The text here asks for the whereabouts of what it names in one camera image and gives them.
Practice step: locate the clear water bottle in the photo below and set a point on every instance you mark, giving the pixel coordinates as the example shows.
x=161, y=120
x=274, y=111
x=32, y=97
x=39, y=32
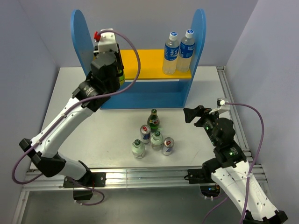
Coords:
x=186, y=48
x=171, y=48

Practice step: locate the aluminium front rail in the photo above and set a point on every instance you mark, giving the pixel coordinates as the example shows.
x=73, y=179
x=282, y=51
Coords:
x=132, y=196

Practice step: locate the right Red Bull can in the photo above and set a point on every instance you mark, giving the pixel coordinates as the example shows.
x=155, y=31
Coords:
x=168, y=146

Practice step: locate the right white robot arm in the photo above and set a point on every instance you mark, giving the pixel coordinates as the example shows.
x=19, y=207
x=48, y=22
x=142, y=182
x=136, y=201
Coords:
x=230, y=169

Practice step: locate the left clear glass bottle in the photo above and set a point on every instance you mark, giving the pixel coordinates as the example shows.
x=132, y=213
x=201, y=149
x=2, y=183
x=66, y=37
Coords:
x=138, y=149

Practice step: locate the aluminium side rail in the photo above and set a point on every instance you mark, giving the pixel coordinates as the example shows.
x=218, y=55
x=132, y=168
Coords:
x=240, y=135

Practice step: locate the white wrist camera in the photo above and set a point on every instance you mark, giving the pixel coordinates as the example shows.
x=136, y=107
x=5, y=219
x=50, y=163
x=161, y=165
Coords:
x=222, y=106
x=105, y=42

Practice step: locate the left Red Bull can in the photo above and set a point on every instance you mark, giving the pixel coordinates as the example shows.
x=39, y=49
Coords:
x=145, y=131

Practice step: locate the green Perrier bottle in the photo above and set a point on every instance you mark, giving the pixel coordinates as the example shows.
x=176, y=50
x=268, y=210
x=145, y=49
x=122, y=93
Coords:
x=153, y=121
x=121, y=77

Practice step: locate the red bull can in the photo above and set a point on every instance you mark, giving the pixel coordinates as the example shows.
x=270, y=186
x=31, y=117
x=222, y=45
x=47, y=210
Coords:
x=145, y=131
x=168, y=146

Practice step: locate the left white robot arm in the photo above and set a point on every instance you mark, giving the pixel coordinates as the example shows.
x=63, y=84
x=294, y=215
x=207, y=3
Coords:
x=43, y=148

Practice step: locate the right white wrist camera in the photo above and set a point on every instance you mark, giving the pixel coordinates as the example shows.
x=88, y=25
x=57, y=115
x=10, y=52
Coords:
x=222, y=106

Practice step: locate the clear glass bottle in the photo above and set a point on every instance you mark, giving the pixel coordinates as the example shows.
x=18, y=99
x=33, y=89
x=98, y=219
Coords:
x=156, y=140
x=138, y=149

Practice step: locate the right clear water bottle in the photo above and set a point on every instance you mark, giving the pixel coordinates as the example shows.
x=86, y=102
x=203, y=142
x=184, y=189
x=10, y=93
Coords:
x=186, y=48

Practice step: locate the blue and yellow wooden shelf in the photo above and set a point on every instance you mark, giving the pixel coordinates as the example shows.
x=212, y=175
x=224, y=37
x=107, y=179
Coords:
x=153, y=89

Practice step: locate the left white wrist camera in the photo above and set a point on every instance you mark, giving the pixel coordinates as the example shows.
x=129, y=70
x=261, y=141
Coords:
x=105, y=42

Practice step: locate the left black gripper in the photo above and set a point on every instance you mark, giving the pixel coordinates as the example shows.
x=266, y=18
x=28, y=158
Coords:
x=118, y=58

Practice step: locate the left clear water bottle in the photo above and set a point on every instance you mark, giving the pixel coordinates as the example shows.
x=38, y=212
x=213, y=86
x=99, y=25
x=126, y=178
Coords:
x=171, y=48

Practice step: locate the right clear glass bottle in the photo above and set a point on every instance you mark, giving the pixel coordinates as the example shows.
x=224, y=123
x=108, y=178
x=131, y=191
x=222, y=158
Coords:
x=156, y=140

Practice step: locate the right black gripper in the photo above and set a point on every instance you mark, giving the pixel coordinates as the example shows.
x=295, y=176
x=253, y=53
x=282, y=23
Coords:
x=199, y=110

